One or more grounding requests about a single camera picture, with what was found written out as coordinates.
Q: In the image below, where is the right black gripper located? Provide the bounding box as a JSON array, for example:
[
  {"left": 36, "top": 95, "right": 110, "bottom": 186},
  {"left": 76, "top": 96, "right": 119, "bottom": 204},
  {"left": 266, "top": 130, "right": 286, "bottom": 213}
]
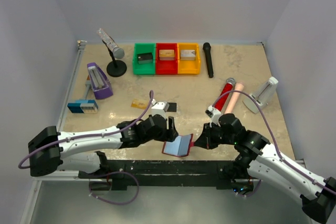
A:
[{"left": 194, "top": 121, "right": 236, "bottom": 150}]

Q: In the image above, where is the red leather card holder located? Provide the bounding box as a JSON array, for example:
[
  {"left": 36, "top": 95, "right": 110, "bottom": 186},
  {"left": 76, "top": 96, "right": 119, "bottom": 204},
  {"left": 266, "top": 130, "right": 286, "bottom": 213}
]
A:
[{"left": 162, "top": 134, "right": 194, "bottom": 157}]

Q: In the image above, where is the black card from holder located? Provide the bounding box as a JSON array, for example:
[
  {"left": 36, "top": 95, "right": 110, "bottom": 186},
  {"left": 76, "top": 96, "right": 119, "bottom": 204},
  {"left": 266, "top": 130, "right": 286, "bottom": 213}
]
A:
[{"left": 167, "top": 102, "right": 177, "bottom": 113}]

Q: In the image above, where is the tan card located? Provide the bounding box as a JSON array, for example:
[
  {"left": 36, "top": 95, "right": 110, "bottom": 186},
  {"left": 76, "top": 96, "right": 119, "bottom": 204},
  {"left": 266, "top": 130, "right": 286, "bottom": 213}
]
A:
[
  {"left": 159, "top": 49, "right": 175, "bottom": 61},
  {"left": 131, "top": 99, "right": 156, "bottom": 110}
]

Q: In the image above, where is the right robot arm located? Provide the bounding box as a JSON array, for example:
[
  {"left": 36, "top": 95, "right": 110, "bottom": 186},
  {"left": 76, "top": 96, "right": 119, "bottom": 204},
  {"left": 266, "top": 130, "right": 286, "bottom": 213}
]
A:
[{"left": 194, "top": 114, "right": 335, "bottom": 223}]

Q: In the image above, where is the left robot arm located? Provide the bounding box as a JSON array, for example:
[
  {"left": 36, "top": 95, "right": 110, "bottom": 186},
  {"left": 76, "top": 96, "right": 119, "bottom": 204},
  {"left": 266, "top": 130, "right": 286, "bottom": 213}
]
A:
[{"left": 28, "top": 114, "right": 178, "bottom": 177}]

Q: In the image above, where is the tan card in red bin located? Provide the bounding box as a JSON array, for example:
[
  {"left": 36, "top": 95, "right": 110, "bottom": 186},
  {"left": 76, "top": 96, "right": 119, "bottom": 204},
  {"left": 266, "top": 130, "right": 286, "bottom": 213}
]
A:
[{"left": 159, "top": 49, "right": 175, "bottom": 61}]

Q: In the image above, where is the black card in green bin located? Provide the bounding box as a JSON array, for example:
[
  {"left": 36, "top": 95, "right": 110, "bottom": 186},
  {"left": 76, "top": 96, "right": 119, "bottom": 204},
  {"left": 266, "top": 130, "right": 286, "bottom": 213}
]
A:
[{"left": 137, "top": 52, "right": 153, "bottom": 65}]

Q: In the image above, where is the silver card in yellow bin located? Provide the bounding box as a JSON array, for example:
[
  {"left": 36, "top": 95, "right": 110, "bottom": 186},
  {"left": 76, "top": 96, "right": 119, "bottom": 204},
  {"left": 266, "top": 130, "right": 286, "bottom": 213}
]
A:
[{"left": 180, "top": 49, "right": 196, "bottom": 61}]

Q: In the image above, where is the pink microphone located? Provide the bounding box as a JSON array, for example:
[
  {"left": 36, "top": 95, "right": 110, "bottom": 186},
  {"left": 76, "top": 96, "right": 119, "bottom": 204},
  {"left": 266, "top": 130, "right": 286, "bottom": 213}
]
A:
[{"left": 224, "top": 83, "right": 244, "bottom": 114}]

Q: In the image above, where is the red microphone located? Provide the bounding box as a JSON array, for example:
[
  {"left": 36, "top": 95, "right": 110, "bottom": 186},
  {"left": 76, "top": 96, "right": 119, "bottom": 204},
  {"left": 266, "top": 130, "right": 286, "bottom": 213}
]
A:
[{"left": 213, "top": 78, "right": 236, "bottom": 112}]

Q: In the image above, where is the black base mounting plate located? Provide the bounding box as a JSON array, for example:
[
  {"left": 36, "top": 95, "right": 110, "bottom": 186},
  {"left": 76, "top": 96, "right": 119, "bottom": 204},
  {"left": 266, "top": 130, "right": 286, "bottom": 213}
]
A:
[{"left": 78, "top": 159, "right": 254, "bottom": 191}]

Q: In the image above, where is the green plastic bin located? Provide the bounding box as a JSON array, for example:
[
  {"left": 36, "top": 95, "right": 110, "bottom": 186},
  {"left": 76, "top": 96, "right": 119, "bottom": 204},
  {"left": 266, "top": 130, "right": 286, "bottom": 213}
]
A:
[{"left": 132, "top": 43, "right": 156, "bottom": 75}]

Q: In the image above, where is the white metronome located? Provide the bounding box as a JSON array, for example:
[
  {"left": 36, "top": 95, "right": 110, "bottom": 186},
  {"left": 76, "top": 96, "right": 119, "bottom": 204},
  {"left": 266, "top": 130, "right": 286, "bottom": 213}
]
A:
[{"left": 243, "top": 77, "right": 278, "bottom": 114}]

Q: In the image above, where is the red plastic bin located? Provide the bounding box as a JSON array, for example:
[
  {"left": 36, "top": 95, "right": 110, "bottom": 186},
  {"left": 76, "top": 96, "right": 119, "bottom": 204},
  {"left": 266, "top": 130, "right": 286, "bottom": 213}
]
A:
[{"left": 155, "top": 43, "right": 178, "bottom": 75}]

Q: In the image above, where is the yellow plastic bin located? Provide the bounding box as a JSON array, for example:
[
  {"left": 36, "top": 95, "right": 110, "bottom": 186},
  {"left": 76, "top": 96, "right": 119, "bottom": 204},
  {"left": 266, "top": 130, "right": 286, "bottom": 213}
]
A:
[{"left": 177, "top": 42, "right": 201, "bottom": 75}]

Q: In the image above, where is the black microphone stand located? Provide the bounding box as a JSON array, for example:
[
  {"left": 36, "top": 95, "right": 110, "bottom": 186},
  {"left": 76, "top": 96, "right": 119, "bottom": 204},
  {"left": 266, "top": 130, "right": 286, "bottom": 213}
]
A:
[{"left": 102, "top": 41, "right": 127, "bottom": 77}]

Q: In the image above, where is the black microphone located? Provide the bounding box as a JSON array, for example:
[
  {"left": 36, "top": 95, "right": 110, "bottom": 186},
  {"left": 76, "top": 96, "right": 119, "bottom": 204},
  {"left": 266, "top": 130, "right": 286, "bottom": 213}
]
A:
[{"left": 203, "top": 42, "right": 214, "bottom": 78}]

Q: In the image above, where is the blue grey block toy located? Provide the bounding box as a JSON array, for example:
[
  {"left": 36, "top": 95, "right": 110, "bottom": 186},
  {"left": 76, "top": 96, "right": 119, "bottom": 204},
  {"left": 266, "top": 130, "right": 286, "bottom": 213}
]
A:
[{"left": 67, "top": 75, "right": 100, "bottom": 116}]

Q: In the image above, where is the glitter silver microphone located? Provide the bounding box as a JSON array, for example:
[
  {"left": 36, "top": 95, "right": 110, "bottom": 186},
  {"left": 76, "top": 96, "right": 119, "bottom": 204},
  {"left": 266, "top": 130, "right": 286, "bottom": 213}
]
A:
[{"left": 97, "top": 28, "right": 124, "bottom": 59}]

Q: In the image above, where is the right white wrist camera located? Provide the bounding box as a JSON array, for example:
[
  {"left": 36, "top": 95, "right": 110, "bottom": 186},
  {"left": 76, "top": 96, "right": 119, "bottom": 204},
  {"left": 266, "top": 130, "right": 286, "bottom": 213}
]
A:
[{"left": 205, "top": 106, "right": 222, "bottom": 125}]

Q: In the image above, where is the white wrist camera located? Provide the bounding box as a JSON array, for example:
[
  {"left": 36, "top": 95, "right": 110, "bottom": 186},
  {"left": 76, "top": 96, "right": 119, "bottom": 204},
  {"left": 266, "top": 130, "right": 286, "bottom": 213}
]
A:
[
  {"left": 151, "top": 100, "right": 169, "bottom": 119},
  {"left": 205, "top": 106, "right": 222, "bottom": 125}
]

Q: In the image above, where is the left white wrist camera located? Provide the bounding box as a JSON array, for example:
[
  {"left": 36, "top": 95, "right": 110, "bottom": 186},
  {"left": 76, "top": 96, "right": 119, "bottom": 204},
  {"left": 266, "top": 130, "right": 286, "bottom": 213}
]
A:
[{"left": 151, "top": 100, "right": 169, "bottom": 119}]

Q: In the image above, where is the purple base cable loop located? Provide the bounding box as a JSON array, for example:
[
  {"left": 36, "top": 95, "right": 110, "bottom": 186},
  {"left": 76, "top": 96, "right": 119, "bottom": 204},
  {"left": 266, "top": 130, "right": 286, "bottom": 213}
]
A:
[{"left": 88, "top": 171, "right": 140, "bottom": 206}]

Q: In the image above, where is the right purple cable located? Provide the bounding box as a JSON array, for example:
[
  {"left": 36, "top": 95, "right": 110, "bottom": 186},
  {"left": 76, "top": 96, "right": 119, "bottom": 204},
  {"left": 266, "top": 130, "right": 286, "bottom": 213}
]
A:
[{"left": 212, "top": 90, "right": 336, "bottom": 196}]

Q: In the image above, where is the aluminium frame rail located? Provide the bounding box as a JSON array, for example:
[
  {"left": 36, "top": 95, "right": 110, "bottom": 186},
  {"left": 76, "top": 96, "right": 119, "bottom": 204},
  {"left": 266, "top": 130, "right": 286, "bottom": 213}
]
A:
[{"left": 19, "top": 40, "right": 87, "bottom": 224}]

